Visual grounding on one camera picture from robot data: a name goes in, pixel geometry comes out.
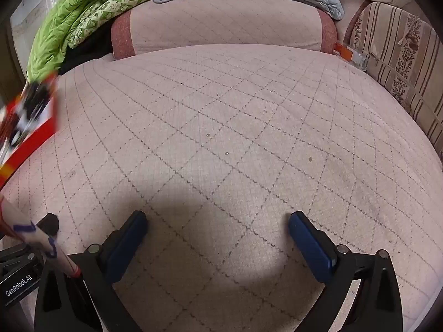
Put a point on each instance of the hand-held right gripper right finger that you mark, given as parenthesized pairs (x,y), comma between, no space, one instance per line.
(311,249)

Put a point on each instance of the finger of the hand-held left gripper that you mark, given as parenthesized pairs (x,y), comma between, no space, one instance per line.
(50,224)

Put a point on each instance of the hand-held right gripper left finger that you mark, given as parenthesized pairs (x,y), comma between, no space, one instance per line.
(126,245)

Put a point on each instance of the white paper tube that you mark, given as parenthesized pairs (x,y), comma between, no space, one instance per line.
(39,240)

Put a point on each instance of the red and white box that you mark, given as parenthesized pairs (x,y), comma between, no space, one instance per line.
(36,138)

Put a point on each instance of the pink quilted bed cover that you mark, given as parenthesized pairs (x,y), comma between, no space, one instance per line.
(225,138)

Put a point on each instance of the clear glass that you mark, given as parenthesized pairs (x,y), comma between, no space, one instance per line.
(360,60)

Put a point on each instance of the small orange box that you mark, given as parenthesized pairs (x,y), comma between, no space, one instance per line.
(343,51)

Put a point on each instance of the striped floral cushion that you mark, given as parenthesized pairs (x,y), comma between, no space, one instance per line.
(405,55)

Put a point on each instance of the green floral quilt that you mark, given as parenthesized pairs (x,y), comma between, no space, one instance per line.
(83,7)

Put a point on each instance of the pink bolster cushion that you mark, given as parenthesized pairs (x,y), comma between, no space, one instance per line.
(225,27)

